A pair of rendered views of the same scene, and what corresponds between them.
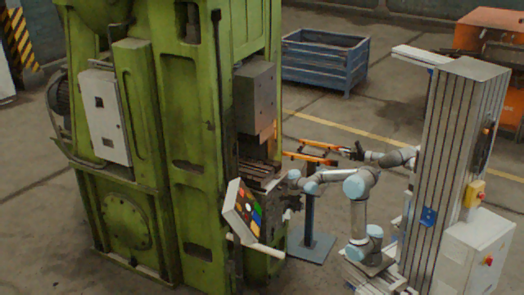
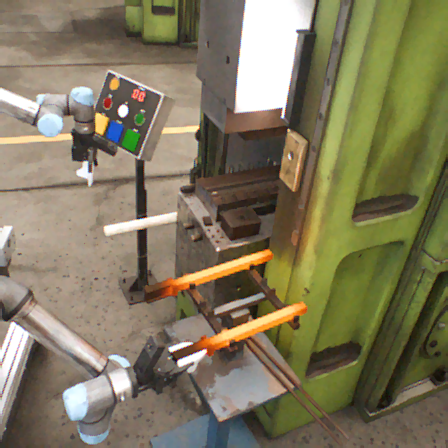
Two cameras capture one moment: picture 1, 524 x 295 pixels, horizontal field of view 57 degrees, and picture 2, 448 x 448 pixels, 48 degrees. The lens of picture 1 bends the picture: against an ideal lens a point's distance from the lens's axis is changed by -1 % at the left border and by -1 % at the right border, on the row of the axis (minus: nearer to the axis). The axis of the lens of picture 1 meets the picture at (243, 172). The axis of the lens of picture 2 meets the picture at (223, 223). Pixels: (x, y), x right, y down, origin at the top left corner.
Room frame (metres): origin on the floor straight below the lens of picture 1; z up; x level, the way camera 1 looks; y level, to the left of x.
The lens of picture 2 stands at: (3.77, -1.52, 2.02)
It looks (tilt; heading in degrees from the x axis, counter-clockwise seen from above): 37 degrees down; 118
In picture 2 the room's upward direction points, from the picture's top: 6 degrees clockwise
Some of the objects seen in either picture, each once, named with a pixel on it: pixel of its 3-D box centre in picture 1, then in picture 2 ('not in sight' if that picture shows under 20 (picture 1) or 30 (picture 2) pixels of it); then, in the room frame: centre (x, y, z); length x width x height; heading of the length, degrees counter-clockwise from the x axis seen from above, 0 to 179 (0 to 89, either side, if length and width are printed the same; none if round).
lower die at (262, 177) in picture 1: (242, 170); (254, 188); (3.07, 0.00, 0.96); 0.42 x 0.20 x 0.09; 57
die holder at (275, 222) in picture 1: (246, 196); (255, 248); (3.12, -0.02, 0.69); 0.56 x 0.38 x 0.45; 57
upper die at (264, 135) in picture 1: (240, 126); (267, 101); (3.07, 0.00, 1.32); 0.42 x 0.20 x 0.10; 57
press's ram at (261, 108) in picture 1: (242, 91); (285, 32); (3.11, -0.02, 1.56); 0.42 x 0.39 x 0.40; 57
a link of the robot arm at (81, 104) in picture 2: (294, 179); (82, 104); (2.50, -0.31, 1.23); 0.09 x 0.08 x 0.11; 42
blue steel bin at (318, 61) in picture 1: (322, 60); not in sight; (7.09, -1.27, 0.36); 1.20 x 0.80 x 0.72; 55
